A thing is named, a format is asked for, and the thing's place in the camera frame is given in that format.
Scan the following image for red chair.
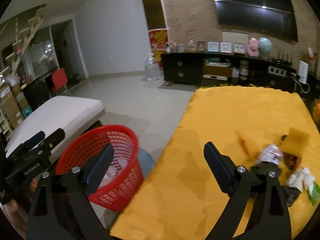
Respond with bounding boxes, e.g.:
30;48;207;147
52;68;68;92

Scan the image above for white tissue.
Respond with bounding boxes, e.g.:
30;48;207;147
286;167;315;194

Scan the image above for light blue globe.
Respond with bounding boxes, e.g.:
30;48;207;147
258;37;272;54

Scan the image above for white cushioned bench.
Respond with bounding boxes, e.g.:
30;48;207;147
6;96;105;163

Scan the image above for stacked cardboard boxes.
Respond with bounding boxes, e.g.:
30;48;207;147
1;82;33;130

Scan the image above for yellow sponge piece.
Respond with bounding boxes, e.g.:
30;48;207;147
280;127;310;157

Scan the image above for black tv cabinet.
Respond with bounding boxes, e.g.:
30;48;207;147
161;53;319;99

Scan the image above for yellow patterned tablecloth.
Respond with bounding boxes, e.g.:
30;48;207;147
111;86;319;239

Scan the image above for red plastic mesh basket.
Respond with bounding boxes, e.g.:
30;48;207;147
56;125;144;213

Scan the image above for green wrapper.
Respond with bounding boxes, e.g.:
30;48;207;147
307;181;320;206

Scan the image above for person's left hand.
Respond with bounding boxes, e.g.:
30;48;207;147
1;179;37;239

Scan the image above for glass bowl of oranges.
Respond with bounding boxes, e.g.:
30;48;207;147
312;99;320;126

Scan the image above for pink white wrapper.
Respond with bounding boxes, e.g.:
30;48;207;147
256;144;284;165

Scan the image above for red yellow festive banner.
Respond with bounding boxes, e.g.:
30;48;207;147
148;28;169;68

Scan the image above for white router box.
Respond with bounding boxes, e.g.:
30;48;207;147
298;61;309;84

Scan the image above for wall mounted black television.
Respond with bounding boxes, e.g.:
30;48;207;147
214;0;298;42

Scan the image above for black wifi router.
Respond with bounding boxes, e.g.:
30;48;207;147
271;51;293;66

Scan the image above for pink plush toy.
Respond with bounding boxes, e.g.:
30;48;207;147
247;38;259;57

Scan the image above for brown paper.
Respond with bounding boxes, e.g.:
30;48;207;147
284;153;302;171

